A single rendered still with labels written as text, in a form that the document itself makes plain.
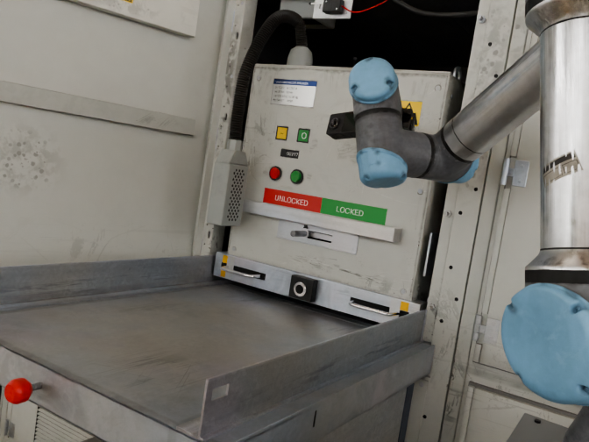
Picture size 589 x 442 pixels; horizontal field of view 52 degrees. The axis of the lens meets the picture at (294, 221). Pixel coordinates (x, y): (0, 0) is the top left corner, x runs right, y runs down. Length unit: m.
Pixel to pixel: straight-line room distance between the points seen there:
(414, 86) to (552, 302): 0.76
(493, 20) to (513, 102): 0.38
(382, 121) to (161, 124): 0.68
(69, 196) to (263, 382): 0.78
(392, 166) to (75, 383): 0.53
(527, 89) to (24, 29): 0.97
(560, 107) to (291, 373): 0.46
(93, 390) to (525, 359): 0.51
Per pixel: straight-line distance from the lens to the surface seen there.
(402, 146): 0.95
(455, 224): 1.24
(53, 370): 0.88
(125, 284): 1.33
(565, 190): 0.66
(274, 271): 1.42
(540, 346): 0.65
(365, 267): 1.31
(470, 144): 0.98
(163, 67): 1.51
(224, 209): 1.38
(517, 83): 0.92
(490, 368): 1.25
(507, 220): 1.20
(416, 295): 1.30
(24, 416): 2.17
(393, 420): 1.23
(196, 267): 1.48
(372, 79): 0.96
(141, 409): 0.77
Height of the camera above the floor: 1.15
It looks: 5 degrees down
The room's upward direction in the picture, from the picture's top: 9 degrees clockwise
